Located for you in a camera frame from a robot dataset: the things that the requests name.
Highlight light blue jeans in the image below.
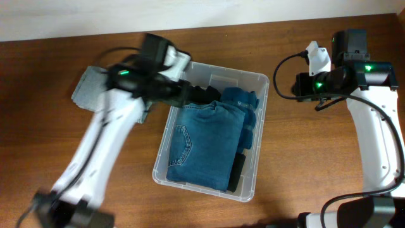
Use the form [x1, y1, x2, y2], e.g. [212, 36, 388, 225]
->
[72, 66, 153, 130]

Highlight clear plastic storage bin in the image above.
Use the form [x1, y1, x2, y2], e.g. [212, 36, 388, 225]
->
[152, 62, 270, 203]

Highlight blue shirt bundle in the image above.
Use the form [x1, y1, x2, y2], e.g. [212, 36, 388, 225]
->
[221, 87, 259, 154]

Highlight black cable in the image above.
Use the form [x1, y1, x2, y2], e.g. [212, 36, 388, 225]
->
[15, 47, 142, 228]
[272, 50, 405, 228]

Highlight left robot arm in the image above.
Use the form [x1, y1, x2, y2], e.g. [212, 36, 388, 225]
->
[22, 33, 192, 227]

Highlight medium blue jeans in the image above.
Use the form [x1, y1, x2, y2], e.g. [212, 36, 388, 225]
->
[166, 101, 245, 191]

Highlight right black cable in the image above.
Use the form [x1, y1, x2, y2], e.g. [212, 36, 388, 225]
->
[272, 50, 405, 228]

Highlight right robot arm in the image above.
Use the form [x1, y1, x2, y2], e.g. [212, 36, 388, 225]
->
[291, 29, 404, 227]

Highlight left black cable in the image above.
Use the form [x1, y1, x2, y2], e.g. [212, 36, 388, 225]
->
[15, 47, 142, 228]

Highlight dark green shirt bundle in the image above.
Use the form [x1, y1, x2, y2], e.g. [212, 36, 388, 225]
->
[227, 153, 246, 193]

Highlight black shirt bundle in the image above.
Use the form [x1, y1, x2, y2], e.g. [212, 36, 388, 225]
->
[188, 85, 221, 105]

